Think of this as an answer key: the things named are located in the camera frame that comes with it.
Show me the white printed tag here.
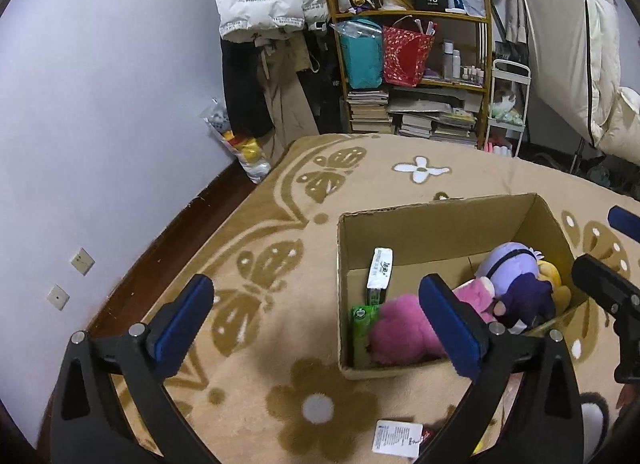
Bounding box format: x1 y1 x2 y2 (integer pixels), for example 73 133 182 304
374 419 423 459

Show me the yellow plush toy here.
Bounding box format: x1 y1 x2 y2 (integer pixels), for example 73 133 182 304
535 259 572 306

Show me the magenta pink plush toy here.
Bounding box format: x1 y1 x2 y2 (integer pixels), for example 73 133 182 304
369 294 448 365

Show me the white brown plush animal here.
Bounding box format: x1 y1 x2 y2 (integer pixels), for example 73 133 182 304
489 87 518 114

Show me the wall socket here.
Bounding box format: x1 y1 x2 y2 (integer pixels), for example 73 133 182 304
70 247 96 276
46 284 71 311

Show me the cream duvet on rack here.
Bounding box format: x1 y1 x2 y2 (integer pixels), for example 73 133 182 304
515 0 640 165

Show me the white small carton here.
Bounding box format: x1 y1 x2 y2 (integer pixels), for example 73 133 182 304
366 247 396 305

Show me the red gift bag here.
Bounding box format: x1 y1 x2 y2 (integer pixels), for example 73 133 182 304
382 17 438 88

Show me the clear bag of colourful things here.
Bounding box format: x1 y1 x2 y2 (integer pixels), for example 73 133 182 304
202 98 273 184

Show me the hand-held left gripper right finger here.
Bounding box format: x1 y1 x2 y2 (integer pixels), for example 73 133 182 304
417 273 586 464

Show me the stack of books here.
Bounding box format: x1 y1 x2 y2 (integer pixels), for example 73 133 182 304
346 89 391 134

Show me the black hanging coat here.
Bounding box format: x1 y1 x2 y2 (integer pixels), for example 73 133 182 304
220 37 273 137

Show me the green packet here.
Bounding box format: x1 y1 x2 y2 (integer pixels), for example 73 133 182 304
350 305 381 370

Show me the black hanging garment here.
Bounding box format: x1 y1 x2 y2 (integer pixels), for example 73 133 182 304
297 24 351 135

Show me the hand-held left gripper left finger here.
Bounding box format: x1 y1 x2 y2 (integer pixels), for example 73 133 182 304
50 273 216 464

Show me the teal bag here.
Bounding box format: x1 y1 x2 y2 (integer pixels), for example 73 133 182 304
332 19 385 90

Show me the beige hanging coat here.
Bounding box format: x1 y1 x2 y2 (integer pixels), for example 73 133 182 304
257 34 321 155

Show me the pink swirl pig plush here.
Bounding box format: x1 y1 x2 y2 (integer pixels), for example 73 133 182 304
452 277 506 325

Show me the white trolley cart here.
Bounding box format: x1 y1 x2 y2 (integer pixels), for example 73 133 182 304
482 59 532 157

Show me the wooden shelf unit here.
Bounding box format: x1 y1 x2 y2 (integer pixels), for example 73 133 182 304
322 0 493 150

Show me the printed cardboard box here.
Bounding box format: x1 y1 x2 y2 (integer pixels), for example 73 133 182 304
336 193 591 381

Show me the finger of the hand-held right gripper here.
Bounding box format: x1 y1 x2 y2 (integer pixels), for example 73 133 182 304
607 205 640 245
571 254 640 317

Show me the pile of books and papers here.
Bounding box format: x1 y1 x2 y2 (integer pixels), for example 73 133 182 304
387 89 483 147

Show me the purple plush doll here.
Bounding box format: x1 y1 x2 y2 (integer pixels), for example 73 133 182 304
475 241 557 330

